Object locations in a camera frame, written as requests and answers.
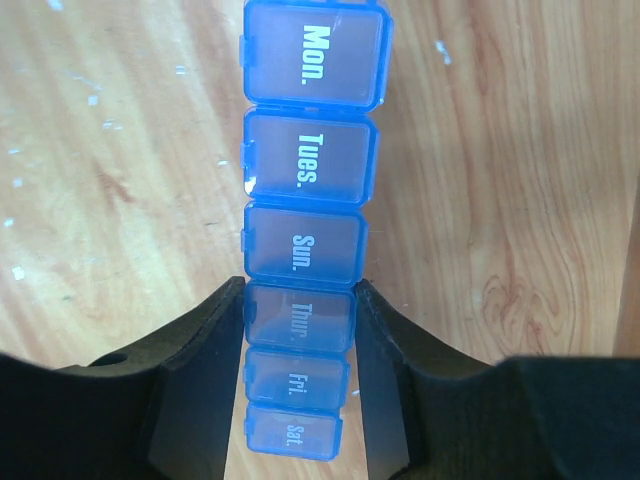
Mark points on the blue weekly pill organizer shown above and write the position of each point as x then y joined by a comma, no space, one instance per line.
313,71

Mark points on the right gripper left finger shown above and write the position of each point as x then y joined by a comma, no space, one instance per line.
158,408

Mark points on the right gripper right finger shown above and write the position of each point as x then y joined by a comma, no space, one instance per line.
431,412

